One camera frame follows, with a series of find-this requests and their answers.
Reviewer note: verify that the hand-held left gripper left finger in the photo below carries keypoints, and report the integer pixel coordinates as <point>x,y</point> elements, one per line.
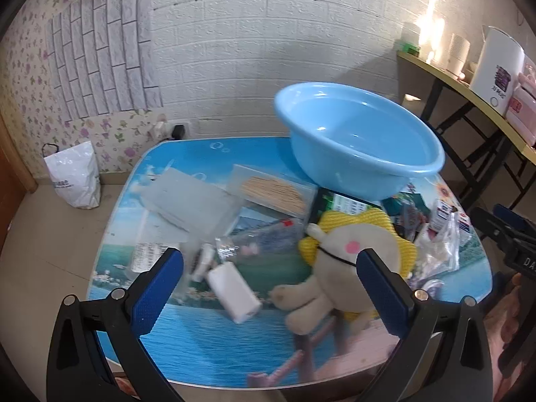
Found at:
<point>157,289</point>

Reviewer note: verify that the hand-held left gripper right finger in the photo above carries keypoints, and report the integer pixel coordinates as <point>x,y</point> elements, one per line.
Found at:
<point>381,289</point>

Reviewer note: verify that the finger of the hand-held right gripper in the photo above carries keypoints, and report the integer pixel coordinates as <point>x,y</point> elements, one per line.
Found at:
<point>498,230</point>
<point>513,217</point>

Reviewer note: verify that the white plush toy yellow hood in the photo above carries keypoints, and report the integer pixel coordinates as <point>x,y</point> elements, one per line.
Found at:
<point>335,268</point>

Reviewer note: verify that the frosted plastic storage box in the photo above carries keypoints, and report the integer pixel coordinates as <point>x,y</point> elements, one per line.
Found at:
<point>188,197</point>

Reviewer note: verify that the light blue plastic basin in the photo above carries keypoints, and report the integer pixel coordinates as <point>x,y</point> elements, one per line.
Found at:
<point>356,134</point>

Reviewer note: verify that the printed scenic desktop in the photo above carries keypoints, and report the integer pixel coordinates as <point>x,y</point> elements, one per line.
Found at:
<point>201,343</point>

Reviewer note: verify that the white printed sachet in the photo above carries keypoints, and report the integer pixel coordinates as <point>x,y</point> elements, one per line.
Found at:
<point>148,257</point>

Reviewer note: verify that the small white red box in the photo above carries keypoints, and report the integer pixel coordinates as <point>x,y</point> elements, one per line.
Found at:
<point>440,215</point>
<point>465,226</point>

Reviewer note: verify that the silver foil wrapper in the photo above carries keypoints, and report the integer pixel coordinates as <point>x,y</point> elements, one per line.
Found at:
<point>428,287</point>

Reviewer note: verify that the small white tube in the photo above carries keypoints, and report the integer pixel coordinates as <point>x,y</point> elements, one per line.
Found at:
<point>204,261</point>

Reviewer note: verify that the clear plastic bag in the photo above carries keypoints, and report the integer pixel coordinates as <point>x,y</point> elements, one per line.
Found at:
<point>439,251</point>

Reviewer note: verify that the small white soap box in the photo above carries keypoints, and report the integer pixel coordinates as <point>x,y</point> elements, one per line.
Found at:
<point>232,291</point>

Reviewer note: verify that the dark green flat bottle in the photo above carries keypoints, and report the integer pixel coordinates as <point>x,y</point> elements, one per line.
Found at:
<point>335,203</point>

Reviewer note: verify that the pink lunch box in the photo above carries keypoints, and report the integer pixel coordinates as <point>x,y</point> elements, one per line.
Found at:
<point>523,104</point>

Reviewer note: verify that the clear bottle with pink tablets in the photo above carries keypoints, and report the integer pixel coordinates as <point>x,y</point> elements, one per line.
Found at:
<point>264,238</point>

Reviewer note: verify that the yellow top side table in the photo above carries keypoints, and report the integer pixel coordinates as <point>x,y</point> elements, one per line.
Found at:
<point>460,88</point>

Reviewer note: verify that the white plastic shopping bag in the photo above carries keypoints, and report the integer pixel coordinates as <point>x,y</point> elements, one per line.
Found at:
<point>73,176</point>

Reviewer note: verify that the clear box of toothpicks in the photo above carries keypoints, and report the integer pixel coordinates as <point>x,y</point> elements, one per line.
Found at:
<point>272,190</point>

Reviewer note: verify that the white electric kettle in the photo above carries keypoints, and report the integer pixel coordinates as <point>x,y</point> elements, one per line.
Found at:
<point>496,71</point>

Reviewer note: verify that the white ribbed cup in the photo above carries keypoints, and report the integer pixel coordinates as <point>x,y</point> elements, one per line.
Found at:
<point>457,54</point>

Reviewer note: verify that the brown wooden door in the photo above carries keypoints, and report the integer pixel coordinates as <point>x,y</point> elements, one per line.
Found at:
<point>12,192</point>

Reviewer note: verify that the green small box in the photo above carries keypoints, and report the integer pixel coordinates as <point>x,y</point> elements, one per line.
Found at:
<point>409,48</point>

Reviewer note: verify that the white wall plug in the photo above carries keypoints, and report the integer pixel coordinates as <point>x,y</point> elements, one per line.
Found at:
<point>156,130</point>

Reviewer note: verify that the black wall charger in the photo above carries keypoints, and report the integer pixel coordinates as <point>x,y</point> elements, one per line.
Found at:
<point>179,132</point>

